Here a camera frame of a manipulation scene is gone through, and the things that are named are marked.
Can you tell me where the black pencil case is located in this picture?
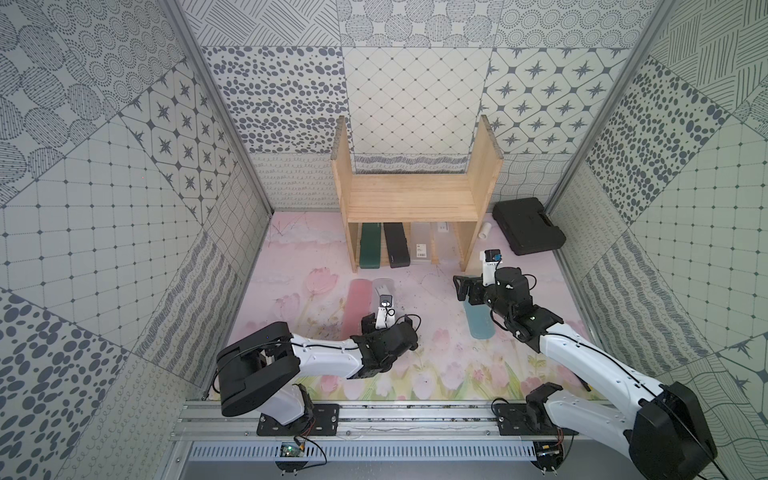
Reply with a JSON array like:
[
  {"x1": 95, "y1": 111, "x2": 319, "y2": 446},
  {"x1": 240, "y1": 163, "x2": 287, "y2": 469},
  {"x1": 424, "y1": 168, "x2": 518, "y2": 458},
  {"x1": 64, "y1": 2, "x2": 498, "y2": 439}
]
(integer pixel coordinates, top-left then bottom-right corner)
[{"x1": 383, "y1": 222, "x2": 411, "y2": 268}]

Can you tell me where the aluminium mounting rail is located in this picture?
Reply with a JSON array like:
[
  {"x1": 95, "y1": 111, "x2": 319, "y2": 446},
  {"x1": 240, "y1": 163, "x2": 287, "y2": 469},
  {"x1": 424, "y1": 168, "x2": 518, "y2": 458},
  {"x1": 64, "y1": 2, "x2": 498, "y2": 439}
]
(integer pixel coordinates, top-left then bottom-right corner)
[{"x1": 171, "y1": 400, "x2": 575, "y2": 441}]

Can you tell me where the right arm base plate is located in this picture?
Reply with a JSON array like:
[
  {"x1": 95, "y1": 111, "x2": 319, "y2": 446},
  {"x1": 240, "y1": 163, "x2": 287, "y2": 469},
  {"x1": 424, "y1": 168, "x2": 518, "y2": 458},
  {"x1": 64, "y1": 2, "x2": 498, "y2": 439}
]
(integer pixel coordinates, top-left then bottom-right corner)
[{"x1": 491, "y1": 399, "x2": 578, "y2": 437}]

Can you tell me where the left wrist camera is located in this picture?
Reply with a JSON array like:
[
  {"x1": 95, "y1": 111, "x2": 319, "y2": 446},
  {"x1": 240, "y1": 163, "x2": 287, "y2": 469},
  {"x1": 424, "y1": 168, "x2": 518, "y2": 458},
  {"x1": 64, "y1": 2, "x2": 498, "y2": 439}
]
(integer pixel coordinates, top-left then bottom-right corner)
[{"x1": 375, "y1": 294, "x2": 396, "y2": 330}]

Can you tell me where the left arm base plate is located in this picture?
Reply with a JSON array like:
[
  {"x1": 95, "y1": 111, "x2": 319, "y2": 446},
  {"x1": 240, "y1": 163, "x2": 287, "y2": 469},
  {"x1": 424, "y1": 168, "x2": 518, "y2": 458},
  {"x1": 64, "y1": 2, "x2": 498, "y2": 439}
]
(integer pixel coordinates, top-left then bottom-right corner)
[{"x1": 257, "y1": 403, "x2": 340, "y2": 437}]

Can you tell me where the teal pencil case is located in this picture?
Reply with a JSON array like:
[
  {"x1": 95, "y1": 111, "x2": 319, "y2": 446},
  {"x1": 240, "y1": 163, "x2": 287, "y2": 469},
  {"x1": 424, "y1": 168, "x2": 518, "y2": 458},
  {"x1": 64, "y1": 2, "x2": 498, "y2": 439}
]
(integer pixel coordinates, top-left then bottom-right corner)
[{"x1": 462, "y1": 301, "x2": 496, "y2": 340}]

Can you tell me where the white slotted cable duct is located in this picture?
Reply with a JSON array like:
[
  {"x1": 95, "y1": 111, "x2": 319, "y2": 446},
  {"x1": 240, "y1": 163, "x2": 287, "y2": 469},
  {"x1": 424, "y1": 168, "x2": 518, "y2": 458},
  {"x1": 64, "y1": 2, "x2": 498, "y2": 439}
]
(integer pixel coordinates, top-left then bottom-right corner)
[{"x1": 188, "y1": 440, "x2": 536, "y2": 462}]

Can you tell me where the wooden shelf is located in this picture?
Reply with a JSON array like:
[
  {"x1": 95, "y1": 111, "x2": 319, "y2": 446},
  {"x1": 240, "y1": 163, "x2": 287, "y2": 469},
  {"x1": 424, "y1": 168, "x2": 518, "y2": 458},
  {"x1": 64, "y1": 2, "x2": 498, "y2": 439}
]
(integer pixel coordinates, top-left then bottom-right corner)
[{"x1": 330, "y1": 115, "x2": 503, "y2": 271}]

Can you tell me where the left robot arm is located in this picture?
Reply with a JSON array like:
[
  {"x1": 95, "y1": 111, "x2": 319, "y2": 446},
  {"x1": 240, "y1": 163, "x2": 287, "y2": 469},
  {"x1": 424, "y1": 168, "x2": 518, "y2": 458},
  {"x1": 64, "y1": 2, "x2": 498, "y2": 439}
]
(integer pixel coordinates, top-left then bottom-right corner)
[{"x1": 215, "y1": 316, "x2": 418, "y2": 434}]

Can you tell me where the dark green pencil case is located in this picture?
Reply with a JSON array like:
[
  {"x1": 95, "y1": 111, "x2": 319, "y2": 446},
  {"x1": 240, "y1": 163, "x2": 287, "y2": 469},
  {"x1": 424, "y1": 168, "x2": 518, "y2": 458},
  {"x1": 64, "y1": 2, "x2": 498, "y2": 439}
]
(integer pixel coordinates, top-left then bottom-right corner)
[{"x1": 359, "y1": 223, "x2": 381, "y2": 269}]

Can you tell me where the black plastic tool case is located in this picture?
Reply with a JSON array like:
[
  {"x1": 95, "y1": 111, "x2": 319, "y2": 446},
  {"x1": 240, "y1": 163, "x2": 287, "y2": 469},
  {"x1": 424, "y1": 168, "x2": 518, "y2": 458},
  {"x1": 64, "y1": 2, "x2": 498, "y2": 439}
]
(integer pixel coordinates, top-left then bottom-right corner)
[{"x1": 492, "y1": 197, "x2": 566, "y2": 256}]

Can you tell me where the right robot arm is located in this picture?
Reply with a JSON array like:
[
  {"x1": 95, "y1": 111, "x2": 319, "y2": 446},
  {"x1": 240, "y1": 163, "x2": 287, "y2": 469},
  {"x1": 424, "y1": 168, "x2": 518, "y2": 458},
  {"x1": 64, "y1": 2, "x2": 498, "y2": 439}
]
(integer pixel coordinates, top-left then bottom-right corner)
[{"x1": 453, "y1": 266, "x2": 717, "y2": 479}]

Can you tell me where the clear white pencil case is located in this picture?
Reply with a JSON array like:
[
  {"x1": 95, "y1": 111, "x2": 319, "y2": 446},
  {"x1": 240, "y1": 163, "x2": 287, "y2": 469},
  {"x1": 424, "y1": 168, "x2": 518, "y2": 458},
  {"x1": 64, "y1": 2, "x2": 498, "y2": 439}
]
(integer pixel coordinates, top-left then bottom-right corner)
[{"x1": 371, "y1": 278, "x2": 395, "y2": 313}]

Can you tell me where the small white roll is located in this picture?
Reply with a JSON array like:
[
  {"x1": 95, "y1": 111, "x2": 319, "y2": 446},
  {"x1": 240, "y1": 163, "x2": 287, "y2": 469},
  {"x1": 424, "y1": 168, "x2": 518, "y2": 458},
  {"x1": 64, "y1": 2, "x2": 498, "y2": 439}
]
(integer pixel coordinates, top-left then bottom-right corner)
[{"x1": 478, "y1": 222, "x2": 492, "y2": 240}]

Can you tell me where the pink pencil case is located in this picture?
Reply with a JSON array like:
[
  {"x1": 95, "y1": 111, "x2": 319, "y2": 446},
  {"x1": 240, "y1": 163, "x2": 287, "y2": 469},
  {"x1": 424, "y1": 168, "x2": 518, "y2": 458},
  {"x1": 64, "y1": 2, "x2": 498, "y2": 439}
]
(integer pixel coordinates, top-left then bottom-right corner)
[{"x1": 341, "y1": 279, "x2": 373, "y2": 339}]

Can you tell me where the clear pencil case with label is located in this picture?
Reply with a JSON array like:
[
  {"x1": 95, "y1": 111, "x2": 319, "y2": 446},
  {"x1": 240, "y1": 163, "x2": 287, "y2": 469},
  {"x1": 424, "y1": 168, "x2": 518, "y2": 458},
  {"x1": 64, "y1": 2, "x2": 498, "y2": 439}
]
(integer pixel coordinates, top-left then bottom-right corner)
[{"x1": 409, "y1": 222, "x2": 433, "y2": 264}]

